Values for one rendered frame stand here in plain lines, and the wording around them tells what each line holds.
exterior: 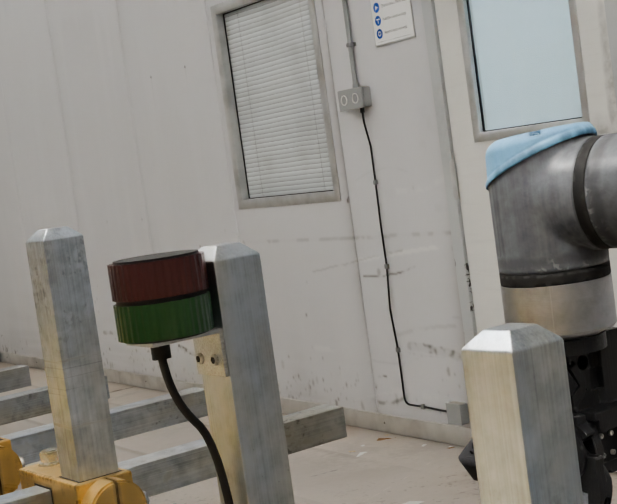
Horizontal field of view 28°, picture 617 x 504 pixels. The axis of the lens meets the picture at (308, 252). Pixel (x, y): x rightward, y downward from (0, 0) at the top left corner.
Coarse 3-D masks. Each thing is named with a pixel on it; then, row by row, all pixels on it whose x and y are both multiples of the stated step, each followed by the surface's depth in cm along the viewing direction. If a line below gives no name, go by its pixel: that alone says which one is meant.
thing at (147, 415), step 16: (144, 400) 138; (160, 400) 137; (192, 400) 139; (112, 416) 133; (128, 416) 134; (144, 416) 135; (160, 416) 136; (176, 416) 138; (16, 432) 130; (32, 432) 128; (48, 432) 129; (128, 432) 134; (144, 432) 135; (16, 448) 127; (32, 448) 128
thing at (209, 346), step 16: (144, 256) 78; (160, 256) 76; (176, 256) 75; (128, 304) 75; (144, 304) 75; (192, 336) 75; (208, 336) 79; (160, 352) 77; (208, 352) 79; (224, 352) 78; (160, 368) 77; (208, 368) 79; (224, 368) 78; (176, 400) 77; (192, 416) 78; (208, 432) 78; (208, 448) 79; (224, 480) 79; (224, 496) 79
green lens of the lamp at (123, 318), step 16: (160, 304) 74; (176, 304) 75; (192, 304) 75; (208, 304) 76; (128, 320) 75; (144, 320) 74; (160, 320) 74; (176, 320) 75; (192, 320) 75; (208, 320) 76; (128, 336) 75; (144, 336) 75; (160, 336) 74; (176, 336) 75
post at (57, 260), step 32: (32, 256) 100; (64, 256) 99; (64, 288) 99; (64, 320) 99; (64, 352) 98; (96, 352) 100; (64, 384) 99; (96, 384) 100; (64, 416) 99; (96, 416) 100; (64, 448) 100; (96, 448) 100
